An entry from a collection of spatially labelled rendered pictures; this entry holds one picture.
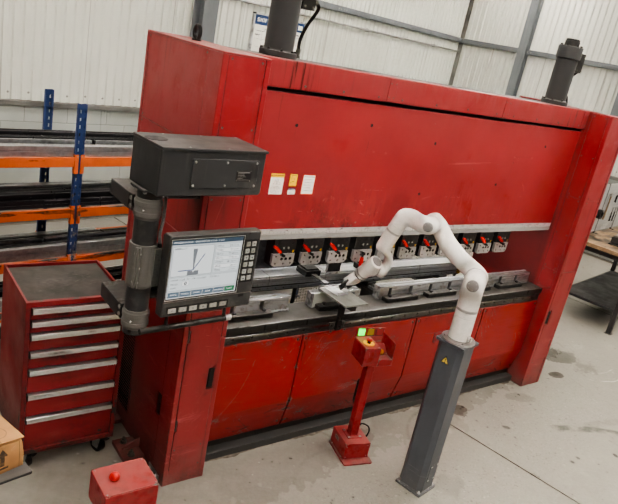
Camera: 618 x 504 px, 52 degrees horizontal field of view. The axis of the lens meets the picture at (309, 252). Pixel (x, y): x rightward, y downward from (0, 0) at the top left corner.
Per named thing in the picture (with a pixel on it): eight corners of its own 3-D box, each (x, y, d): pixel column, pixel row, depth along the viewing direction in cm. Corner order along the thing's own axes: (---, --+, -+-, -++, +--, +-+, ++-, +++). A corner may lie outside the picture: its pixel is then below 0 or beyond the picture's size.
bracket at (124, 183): (130, 210, 259) (131, 194, 257) (109, 192, 277) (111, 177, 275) (217, 210, 283) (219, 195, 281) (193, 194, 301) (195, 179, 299)
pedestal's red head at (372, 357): (361, 366, 379) (368, 340, 373) (350, 353, 393) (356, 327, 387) (390, 366, 387) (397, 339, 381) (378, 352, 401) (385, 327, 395)
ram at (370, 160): (219, 241, 334) (244, 86, 308) (212, 236, 339) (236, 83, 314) (548, 230, 514) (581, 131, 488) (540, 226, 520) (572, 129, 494)
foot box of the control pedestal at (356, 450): (343, 466, 393) (347, 450, 390) (328, 441, 415) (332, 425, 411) (372, 463, 401) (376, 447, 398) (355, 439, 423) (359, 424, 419)
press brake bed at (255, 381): (195, 465, 368) (215, 337, 342) (179, 443, 384) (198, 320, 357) (511, 381, 548) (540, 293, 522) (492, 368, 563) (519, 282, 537)
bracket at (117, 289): (118, 318, 275) (120, 304, 273) (99, 295, 293) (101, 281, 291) (202, 309, 299) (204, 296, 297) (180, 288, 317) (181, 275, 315)
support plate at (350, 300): (345, 308, 373) (345, 306, 372) (318, 289, 392) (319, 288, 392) (368, 305, 383) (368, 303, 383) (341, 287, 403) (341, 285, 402)
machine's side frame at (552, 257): (520, 387, 541) (613, 116, 468) (447, 340, 603) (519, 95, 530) (538, 382, 556) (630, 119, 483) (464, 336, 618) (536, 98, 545)
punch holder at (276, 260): (270, 267, 359) (275, 239, 354) (263, 261, 366) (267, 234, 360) (292, 265, 368) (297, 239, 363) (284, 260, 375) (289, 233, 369)
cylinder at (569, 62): (557, 105, 465) (578, 38, 451) (528, 98, 484) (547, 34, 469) (582, 109, 486) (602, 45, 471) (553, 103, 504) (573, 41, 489)
